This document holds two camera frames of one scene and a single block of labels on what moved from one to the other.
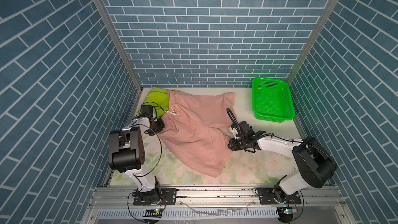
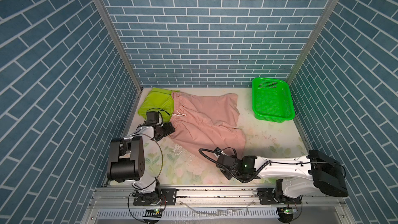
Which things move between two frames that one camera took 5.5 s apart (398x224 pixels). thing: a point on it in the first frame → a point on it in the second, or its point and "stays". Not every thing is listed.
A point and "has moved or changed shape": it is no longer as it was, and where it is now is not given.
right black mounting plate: x=271 y=196 stays
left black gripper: x=160 y=125 → x=168 y=128
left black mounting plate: x=168 y=197 stays
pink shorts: x=197 y=130 has moved or changed shape
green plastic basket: x=272 y=100 stays
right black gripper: x=232 y=146 → x=227 y=176
